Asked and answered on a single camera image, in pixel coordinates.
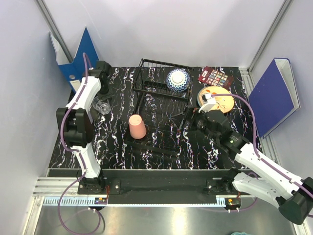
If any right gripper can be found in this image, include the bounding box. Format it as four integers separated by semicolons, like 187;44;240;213
171;105;219;142

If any beige bird plate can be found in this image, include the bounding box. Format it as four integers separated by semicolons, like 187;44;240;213
200;86;234;114

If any clear glass cup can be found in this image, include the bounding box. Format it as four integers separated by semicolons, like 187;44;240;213
92;96;111;115

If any white watermelon plate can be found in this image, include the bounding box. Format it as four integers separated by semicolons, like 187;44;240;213
197;91;203;107

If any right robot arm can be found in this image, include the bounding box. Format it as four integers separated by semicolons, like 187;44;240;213
184;107;313;225

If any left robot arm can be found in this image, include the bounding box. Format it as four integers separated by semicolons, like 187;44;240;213
56;61;112;194

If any blue binder left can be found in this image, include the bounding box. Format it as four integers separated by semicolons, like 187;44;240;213
49;28;98;93

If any red card booklet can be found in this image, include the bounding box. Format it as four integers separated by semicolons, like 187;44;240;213
198;67;234;90

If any blue patterned bowl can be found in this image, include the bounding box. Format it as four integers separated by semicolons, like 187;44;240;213
166;69;190;92

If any purple binder right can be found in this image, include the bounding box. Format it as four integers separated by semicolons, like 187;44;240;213
248;58;300;138

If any pink cup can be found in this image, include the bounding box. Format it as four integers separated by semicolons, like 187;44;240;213
129;114;146;140

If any teal cloth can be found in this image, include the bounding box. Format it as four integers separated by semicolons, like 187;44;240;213
230;232;251;235

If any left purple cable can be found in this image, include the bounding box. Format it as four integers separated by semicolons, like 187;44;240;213
57;52;104;235

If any purple cable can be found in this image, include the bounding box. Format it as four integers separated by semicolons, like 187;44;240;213
57;52;104;235
212;94;313;213

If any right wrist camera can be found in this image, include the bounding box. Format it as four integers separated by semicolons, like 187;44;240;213
199;93;217;112

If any black wire dish rack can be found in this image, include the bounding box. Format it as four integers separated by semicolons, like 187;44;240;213
124;59;193;155

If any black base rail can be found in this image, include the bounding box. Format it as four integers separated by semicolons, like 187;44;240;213
77;168;267;205

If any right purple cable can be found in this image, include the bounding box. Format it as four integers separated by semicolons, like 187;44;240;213
212;94;313;213

